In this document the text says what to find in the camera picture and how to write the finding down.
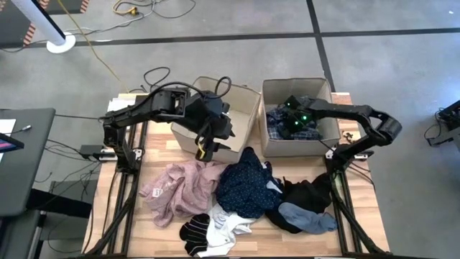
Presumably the beige fabric storage bin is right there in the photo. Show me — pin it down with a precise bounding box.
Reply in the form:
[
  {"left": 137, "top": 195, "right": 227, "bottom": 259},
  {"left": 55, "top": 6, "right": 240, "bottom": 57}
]
[
  {"left": 258, "top": 77, "right": 341, "bottom": 158},
  {"left": 170, "top": 75, "right": 262, "bottom": 165}
]

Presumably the yellow cord coil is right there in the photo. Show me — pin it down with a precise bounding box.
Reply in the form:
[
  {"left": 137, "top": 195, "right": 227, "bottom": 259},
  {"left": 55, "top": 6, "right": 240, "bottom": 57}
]
[{"left": 112, "top": 0, "right": 139, "bottom": 16}]

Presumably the black garment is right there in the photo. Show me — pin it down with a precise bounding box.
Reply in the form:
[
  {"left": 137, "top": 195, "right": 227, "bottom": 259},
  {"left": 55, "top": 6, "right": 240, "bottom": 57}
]
[{"left": 264, "top": 172, "right": 334, "bottom": 235}]

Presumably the white teal-striped sock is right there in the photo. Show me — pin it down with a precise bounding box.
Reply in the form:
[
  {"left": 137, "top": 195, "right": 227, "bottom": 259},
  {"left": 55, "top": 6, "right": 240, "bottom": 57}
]
[{"left": 208, "top": 203, "right": 233, "bottom": 235}]

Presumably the black desk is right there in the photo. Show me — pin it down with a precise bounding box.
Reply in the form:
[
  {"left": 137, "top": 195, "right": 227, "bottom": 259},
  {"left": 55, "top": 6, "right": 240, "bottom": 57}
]
[{"left": 0, "top": 106, "right": 57, "bottom": 217}]

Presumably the plain white sock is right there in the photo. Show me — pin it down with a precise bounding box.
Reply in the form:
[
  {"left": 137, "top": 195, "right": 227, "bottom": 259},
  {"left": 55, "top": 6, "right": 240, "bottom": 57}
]
[
  {"left": 229, "top": 214, "right": 258, "bottom": 237},
  {"left": 196, "top": 215, "right": 252, "bottom": 258}
]

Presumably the tablet with red screen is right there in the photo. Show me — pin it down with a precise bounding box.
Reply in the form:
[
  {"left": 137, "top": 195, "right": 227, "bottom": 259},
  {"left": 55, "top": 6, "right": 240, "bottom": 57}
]
[{"left": 0, "top": 132, "right": 25, "bottom": 154}]

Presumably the white power strip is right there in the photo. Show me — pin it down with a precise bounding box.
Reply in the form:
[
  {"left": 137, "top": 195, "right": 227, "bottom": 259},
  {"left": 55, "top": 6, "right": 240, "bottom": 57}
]
[{"left": 97, "top": 147, "right": 121, "bottom": 162}]

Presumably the black power cable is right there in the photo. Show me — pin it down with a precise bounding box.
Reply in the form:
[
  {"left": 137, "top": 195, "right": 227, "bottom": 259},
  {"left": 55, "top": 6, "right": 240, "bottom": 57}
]
[{"left": 53, "top": 113, "right": 107, "bottom": 122}]

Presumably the grey floor cable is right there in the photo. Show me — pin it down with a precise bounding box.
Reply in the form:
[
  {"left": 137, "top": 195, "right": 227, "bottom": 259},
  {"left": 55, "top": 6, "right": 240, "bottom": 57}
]
[{"left": 0, "top": 0, "right": 159, "bottom": 53}]

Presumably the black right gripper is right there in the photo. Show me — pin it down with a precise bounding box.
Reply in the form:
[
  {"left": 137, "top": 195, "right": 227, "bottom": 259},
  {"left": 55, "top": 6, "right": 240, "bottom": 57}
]
[{"left": 282, "top": 95, "right": 319, "bottom": 140}]

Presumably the navy white-dotted shirt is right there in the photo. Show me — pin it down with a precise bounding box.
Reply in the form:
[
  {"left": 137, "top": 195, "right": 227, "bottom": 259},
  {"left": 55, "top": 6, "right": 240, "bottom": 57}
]
[{"left": 215, "top": 146, "right": 285, "bottom": 219}]

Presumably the black power adapter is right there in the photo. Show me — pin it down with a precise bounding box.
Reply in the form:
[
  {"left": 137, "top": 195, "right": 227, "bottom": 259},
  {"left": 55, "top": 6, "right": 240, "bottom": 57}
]
[{"left": 78, "top": 144, "right": 105, "bottom": 159}]

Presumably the white pole round base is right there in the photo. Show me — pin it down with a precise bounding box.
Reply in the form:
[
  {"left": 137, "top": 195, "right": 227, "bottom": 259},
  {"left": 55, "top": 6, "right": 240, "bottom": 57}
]
[{"left": 10, "top": 0, "right": 77, "bottom": 54}]

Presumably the white paper sheet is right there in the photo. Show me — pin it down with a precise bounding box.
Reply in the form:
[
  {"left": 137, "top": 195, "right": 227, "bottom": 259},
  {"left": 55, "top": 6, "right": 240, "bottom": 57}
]
[{"left": 0, "top": 118, "right": 17, "bottom": 137}]

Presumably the black striped sock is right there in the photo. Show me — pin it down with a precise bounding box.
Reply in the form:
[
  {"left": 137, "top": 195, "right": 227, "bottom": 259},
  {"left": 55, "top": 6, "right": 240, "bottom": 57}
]
[{"left": 178, "top": 212, "right": 212, "bottom": 257}]

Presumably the thin yellow cable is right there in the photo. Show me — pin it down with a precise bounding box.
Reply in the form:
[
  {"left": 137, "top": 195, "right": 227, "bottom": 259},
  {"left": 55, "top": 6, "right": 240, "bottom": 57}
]
[{"left": 56, "top": 0, "right": 129, "bottom": 94}]

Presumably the blue-grey sock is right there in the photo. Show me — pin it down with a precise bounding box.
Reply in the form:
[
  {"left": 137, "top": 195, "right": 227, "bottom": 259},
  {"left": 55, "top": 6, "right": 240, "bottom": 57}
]
[{"left": 278, "top": 201, "right": 339, "bottom": 235}]

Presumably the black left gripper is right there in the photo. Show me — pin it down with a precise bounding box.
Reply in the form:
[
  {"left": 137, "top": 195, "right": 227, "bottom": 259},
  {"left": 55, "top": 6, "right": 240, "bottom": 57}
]
[{"left": 193, "top": 107, "right": 236, "bottom": 162}]

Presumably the black floor cable loop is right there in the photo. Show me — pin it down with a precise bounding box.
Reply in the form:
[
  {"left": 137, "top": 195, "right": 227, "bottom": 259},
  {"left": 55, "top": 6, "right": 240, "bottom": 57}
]
[{"left": 128, "top": 66, "right": 172, "bottom": 94}]

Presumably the pink button shirt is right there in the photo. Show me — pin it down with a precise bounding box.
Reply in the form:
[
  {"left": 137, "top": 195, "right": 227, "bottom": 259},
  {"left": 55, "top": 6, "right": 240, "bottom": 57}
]
[{"left": 139, "top": 160, "right": 229, "bottom": 228}]

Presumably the hazard-striped black panel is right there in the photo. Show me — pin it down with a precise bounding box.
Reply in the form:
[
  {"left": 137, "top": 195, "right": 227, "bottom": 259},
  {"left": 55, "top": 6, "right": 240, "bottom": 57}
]
[
  {"left": 0, "top": 0, "right": 50, "bottom": 48},
  {"left": 42, "top": 0, "right": 91, "bottom": 15}
]

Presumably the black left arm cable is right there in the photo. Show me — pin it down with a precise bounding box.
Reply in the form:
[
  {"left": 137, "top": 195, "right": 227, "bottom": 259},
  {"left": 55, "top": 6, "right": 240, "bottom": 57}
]
[{"left": 136, "top": 76, "right": 233, "bottom": 109}]

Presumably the black equipment with cables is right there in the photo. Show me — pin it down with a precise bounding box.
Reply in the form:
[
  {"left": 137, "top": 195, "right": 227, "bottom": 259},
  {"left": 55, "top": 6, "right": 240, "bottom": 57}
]
[{"left": 423, "top": 99, "right": 460, "bottom": 148}]

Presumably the blue plaid shirt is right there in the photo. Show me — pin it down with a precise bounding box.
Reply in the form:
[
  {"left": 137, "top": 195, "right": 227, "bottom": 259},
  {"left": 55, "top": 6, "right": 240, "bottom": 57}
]
[{"left": 266, "top": 106, "right": 324, "bottom": 141}]

